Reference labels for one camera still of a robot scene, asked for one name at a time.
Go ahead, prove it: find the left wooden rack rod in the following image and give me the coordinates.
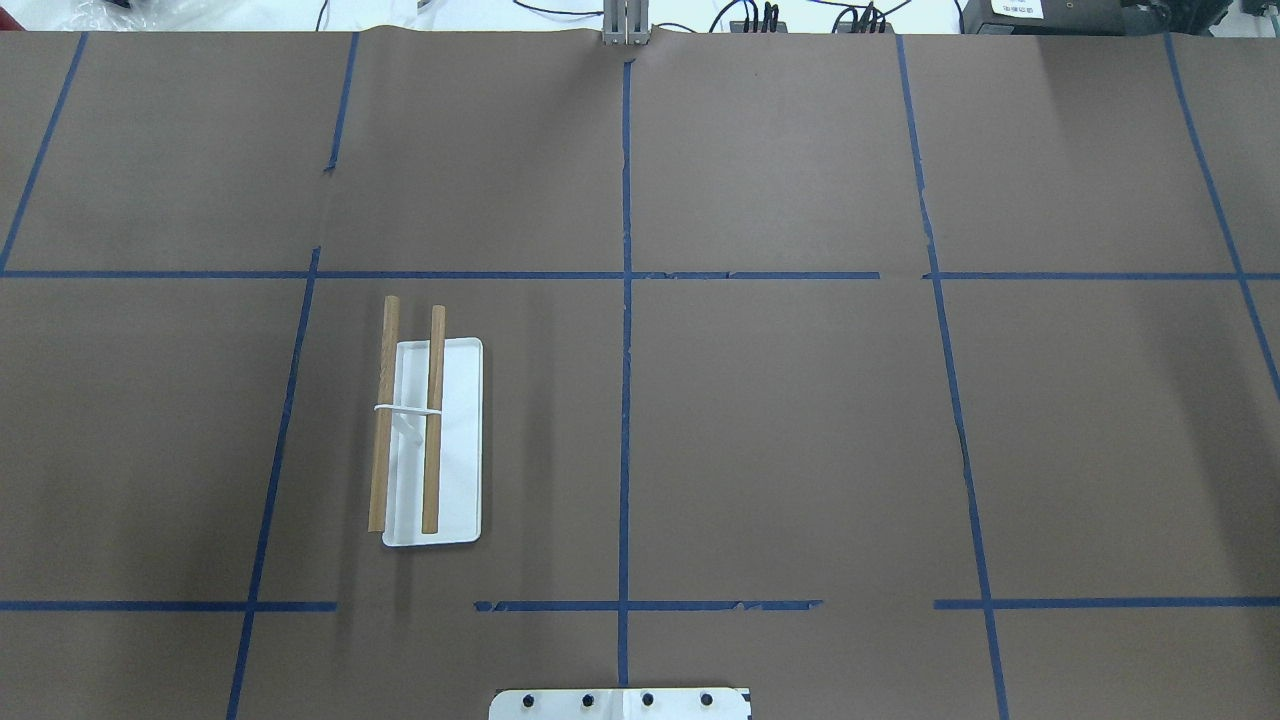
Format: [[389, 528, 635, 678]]
[[367, 295, 401, 533]]

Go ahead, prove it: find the aluminium frame post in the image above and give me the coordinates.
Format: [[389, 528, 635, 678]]
[[602, 0, 652, 46]]

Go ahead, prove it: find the white rack base tray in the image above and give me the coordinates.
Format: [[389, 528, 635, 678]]
[[376, 338, 484, 548]]

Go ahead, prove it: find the brown paper table cover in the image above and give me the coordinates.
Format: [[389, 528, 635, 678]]
[[3, 27, 1277, 719]]

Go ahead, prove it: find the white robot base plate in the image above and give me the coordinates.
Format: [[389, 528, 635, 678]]
[[488, 687, 753, 719]]

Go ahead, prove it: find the right wooden rack rod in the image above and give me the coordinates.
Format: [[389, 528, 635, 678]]
[[421, 305, 447, 534]]

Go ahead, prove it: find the wooden rack rod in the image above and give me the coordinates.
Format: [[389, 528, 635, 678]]
[[421, 305, 447, 534], [367, 295, 401, 533]]

